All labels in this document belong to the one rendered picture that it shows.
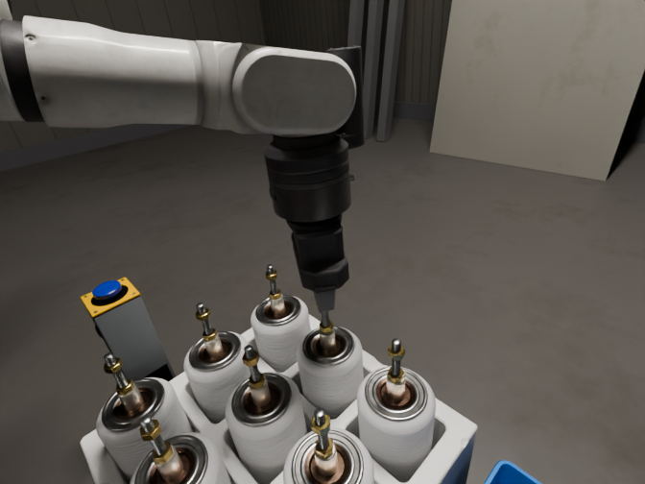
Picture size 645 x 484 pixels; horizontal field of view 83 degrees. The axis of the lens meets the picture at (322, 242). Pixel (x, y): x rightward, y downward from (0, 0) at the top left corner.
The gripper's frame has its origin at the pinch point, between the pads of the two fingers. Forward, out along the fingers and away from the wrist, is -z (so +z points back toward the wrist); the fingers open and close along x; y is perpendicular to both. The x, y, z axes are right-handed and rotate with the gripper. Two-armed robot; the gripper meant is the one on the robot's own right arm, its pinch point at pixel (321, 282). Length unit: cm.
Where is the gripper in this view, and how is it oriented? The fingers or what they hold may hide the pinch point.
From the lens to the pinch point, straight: 46.9
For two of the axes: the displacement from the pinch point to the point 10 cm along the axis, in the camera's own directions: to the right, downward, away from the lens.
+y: 9.8, -1.7, 1.2
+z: -0.9, -8.6, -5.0
